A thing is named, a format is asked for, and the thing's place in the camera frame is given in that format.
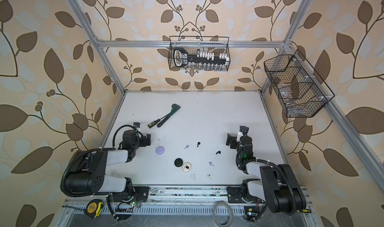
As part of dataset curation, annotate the cream earbud charging case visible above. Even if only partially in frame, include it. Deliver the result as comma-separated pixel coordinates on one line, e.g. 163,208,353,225
182,162,192,173

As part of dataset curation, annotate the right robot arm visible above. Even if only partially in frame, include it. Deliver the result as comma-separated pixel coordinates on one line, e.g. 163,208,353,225
226,126,307,215

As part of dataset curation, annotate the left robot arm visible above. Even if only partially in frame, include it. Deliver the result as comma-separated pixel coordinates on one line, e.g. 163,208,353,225
60,122,152,200

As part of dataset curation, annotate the purple round charging case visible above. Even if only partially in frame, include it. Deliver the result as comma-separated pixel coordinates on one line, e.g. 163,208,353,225
156,146,165,155

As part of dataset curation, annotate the black round charging case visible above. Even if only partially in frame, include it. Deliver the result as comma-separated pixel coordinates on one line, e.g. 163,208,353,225
174,158,184,167

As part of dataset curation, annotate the black yellow screwdriver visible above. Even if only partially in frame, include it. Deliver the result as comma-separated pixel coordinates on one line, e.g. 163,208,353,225
148,119,161,129

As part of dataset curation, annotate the green pipe wrench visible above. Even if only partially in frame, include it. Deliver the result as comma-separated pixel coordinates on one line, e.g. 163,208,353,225
157,104,181,128

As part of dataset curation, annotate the white tape roll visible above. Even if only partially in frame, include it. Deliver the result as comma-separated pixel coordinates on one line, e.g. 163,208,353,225
213,202,234,227

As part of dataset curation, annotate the yellow tape measure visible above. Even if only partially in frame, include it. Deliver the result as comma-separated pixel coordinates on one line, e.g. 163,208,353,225
84,199,104,219

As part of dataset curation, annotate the black tool in basket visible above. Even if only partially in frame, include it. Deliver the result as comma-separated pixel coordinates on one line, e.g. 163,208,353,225
168,47,231,67

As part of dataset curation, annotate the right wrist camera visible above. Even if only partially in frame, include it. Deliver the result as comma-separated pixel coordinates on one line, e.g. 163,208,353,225
237,126,249,142

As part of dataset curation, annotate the right wire basket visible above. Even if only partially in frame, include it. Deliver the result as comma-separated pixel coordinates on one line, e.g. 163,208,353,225
264,50,335,118

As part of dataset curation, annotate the wire basket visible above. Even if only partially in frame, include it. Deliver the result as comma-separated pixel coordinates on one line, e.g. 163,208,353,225
168,35,231,72
264,50,335,118

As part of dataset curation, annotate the back wire basket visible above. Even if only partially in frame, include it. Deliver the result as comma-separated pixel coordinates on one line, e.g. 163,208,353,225
168,35,231,72

